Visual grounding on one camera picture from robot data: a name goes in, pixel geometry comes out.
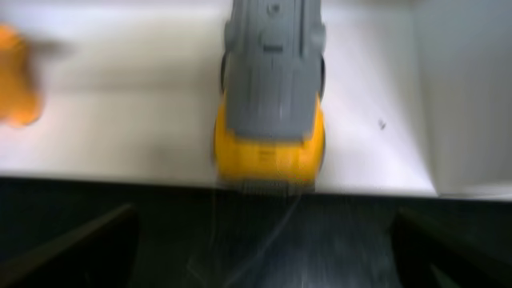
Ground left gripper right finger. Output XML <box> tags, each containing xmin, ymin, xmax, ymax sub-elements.
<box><xmin>389</xmin><ymin>206</ymin><xmax>512</xmax><ymax>288</ymax></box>

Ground yellow rubber duck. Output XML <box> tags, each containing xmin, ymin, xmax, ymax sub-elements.
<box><xmin>0</xmin><ymin>22</ymin><xmax>44</xmax><ymax>129</ymax></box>

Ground grey and yellow toy truck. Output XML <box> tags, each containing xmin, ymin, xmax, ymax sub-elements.
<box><xmin>210</xmin><ymin>0</ymin><xmax>327</xmax><ymax>197</ymax></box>

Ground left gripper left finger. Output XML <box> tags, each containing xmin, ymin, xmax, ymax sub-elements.
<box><xmin>0</xmin><ymin>202</ymin><xmax>142</xmax><ymax>288</ymax></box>

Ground white shelf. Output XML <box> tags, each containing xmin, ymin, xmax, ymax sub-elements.
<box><xmin>0</xmin><ymin>0</ymin><xmax>512</xmax><ymax>202</ymax></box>

